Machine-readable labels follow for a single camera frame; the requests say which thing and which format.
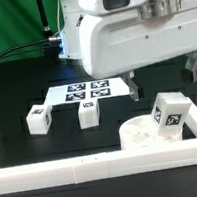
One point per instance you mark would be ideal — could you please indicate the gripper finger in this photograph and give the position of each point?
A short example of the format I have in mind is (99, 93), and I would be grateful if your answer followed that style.
(133, 88)
(189, 72)

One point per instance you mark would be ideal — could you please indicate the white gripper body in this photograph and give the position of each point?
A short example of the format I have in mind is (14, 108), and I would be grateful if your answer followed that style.
(122, 42)

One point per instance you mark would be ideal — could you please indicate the white round stool seat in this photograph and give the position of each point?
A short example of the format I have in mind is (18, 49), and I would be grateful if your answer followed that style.
(139, 132)

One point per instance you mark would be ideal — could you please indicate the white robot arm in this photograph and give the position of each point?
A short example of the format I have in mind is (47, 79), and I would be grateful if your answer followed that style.
(73, 16)

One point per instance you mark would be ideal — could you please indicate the black vertical pole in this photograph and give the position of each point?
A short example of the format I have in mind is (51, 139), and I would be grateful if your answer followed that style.
(44, 20)

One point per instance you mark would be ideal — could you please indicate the white sheet with tags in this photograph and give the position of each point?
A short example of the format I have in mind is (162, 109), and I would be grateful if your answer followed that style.
(86, 90)

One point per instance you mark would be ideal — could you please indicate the white front fence bar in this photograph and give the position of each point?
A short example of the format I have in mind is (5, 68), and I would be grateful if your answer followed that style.
(97, 167)

